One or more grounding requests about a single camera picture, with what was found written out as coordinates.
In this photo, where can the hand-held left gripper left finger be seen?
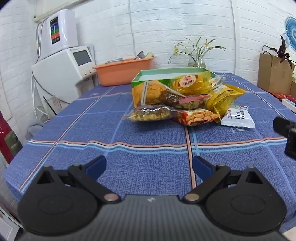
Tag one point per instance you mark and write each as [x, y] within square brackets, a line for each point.
[96, 165]

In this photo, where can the white appliance with screen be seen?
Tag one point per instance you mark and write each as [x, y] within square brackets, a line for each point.
[57, 69]

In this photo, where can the white power strip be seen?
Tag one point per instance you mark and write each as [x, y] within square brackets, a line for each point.
[290, 104]

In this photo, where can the yellow crinkled snack packet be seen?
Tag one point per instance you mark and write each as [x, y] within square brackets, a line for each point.
[222, 98]

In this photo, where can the white wall pipe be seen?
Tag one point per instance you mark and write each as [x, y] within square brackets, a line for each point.
[233, 34]

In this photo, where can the white water purifier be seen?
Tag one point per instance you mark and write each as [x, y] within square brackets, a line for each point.
[67, 30]

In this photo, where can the glass vase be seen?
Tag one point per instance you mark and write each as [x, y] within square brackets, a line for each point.
[196, 62]

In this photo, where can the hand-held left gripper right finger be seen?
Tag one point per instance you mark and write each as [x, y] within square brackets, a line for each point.
[201, 166]

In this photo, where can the white cabinet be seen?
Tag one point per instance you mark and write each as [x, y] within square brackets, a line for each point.
[8, 224]

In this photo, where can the white snack packet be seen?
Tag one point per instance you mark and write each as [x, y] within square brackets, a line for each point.
[238, 117]

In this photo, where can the small clear candy packet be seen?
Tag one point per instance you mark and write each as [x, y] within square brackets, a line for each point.
[217, 83]

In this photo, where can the orange-red peanut packet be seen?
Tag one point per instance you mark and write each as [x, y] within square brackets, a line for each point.
[198, 117]

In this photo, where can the green item in basin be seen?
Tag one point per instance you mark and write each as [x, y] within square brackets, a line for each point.
[149, 55]

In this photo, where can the metal cup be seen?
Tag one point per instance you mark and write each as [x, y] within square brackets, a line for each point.
[140, 55]

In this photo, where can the yellow flowers with green leaves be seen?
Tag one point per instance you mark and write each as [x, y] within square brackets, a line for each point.
[198, 47]

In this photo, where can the clear packet of mixed nuts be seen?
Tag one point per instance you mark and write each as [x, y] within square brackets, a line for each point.
[148, 113]

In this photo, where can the red canister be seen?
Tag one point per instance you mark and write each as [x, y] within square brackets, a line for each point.
[5, 136]

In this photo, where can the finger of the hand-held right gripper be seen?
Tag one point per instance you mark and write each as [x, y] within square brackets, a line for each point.
[280, 125]

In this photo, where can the purple leaf plant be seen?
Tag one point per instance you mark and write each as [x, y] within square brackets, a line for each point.
[283, 49]

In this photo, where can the orange plastic basin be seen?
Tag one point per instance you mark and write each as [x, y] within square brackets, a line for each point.
[120, 71]

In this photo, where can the brown paper bag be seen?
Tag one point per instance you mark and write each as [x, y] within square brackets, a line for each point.
[272, 71]

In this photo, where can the green cardboard box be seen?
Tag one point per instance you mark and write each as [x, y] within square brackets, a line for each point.
[161, 74]

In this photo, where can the yellow bread packet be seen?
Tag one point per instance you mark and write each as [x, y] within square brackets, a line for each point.
[188, 83]

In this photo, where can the flat red box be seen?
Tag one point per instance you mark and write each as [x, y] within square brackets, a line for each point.
[283, 96]

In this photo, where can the blue plaid tablecloth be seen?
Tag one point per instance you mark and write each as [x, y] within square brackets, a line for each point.
[138, 139]

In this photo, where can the blue round wall decoration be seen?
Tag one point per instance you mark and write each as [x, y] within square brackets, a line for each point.
[291, 32]

